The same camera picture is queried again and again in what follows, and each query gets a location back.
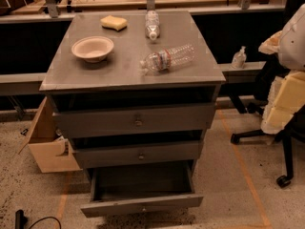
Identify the grey drawer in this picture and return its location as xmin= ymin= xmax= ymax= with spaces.
xmin=53 ymin=104 xmax=215 ymax=138
xmin=73 ymin=141 xmax=203 ymax=169
xmin=81 ymin=161 xmax=203 ymax=218

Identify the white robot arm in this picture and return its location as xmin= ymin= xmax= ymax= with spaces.
xmin=259 ymin=5 xmax=305 ymax=135

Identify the grey drawer cabinet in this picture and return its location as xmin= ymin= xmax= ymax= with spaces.
xmin=40 ymin=11 xmax=225 ymax=193

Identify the lying clear water bottle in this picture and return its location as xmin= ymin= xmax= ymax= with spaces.
xmin=139 ymin=44 xmax=194 ymax=73

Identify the upright clear water bottle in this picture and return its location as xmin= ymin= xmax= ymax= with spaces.
xmin=145 ymin=10 xmax=160 ymax=41

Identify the beige paper bowl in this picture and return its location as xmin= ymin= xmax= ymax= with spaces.
xmin=71 ymin=36 xmax=114 ymax=63

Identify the yellow sponge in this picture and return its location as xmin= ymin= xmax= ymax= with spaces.
xmin=100 ymin=15 xmax=128 ymax=31

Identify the hand sanitizer pump bottle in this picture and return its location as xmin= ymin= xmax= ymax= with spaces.
xmin=232 ymin=46 xmax=247 ymax=69

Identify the open cardboard box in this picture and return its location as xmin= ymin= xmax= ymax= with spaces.
xmin=18 ymin=97 xmax=81 ymax=173

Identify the black office chair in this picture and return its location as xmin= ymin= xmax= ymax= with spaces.
xmin=230 ymin=54 xmax=305 ymax=189

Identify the black device with cable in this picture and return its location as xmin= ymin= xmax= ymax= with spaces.
xmin=14 ymin=210 xmax=62 ymax=229

